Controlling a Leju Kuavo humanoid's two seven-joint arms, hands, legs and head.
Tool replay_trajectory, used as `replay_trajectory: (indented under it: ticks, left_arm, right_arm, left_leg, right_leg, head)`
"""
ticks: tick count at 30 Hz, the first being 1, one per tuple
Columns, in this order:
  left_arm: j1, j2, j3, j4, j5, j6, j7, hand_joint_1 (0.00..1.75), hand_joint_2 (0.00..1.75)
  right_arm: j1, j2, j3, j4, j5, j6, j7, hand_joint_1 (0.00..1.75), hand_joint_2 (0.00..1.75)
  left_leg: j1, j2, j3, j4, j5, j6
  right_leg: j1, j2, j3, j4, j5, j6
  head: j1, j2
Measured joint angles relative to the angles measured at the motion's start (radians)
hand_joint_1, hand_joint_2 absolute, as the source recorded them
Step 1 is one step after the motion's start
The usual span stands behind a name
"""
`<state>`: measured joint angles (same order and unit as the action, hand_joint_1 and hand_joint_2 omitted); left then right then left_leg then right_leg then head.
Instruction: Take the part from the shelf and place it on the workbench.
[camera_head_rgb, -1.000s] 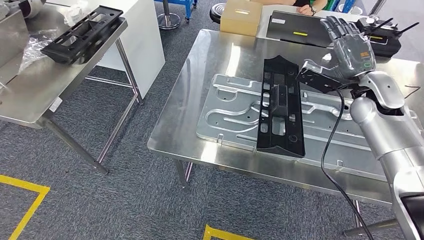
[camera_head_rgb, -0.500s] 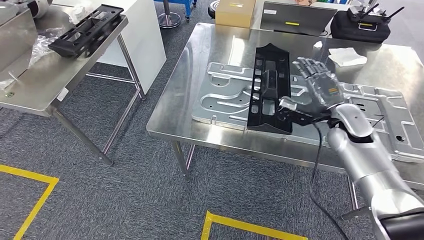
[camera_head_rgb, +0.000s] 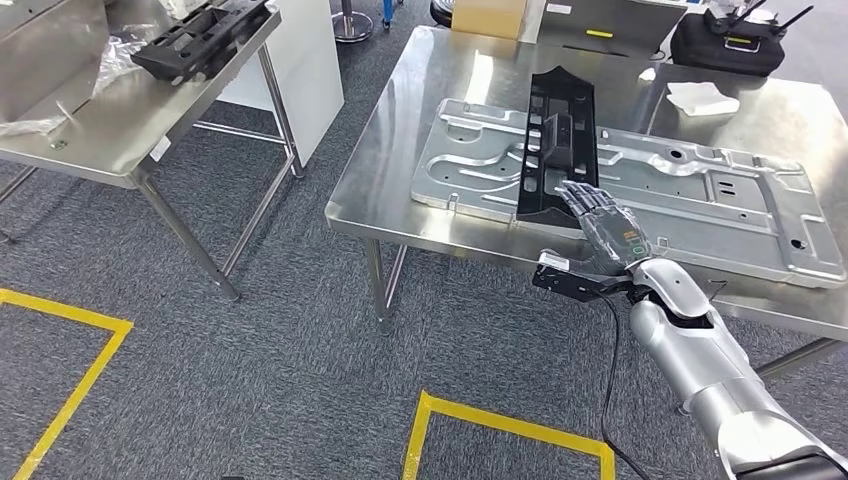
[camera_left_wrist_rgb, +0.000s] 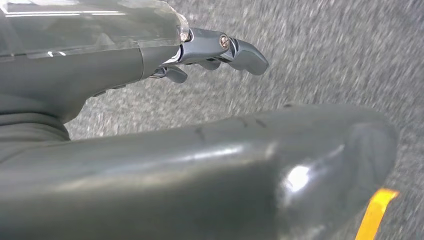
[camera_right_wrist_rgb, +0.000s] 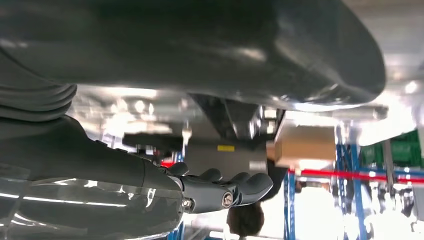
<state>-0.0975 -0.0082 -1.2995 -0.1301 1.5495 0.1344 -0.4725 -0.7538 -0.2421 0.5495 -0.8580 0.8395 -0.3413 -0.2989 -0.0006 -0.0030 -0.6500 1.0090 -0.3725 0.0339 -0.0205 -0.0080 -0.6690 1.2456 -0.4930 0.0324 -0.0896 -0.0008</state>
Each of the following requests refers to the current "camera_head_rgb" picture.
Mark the stamped sheet metal panel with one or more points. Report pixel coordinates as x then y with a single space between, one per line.
696 199

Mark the black carrying case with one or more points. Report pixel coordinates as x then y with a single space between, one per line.
702 56

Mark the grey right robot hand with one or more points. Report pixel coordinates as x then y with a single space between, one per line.
609 228

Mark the blue wheeled metal rack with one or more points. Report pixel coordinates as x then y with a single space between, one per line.
387 10

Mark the black round object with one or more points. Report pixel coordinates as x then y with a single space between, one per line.
440 10

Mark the clear plastic film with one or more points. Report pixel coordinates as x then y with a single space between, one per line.
116 60

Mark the white folded tissue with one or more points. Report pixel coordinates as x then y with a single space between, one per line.
699 99

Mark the white desk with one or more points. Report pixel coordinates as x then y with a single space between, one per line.
533 30

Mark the brown cardboard box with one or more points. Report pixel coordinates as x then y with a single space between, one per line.
487 16

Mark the white cabinet panel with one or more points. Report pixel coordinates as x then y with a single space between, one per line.
311 66

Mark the dark grey laptop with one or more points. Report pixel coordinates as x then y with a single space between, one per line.
609 20

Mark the stainless steel workbench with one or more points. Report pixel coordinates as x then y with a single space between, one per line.
119 126
411 79

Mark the chrome stanchion post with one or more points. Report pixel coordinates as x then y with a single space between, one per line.
351 26

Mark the long black plastic part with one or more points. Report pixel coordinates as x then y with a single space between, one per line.
560 142
159 63

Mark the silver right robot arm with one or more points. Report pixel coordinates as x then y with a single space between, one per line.
696 358

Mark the crumpled white paper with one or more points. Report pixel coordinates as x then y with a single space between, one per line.
179 6

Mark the black remote controller with antennas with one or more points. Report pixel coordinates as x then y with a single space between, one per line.
729 23

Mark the small white paper scrap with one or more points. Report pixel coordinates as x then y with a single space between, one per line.
647 75

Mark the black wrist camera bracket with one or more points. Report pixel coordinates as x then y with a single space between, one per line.
570 285

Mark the small metal washer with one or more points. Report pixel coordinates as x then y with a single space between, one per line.
58 144

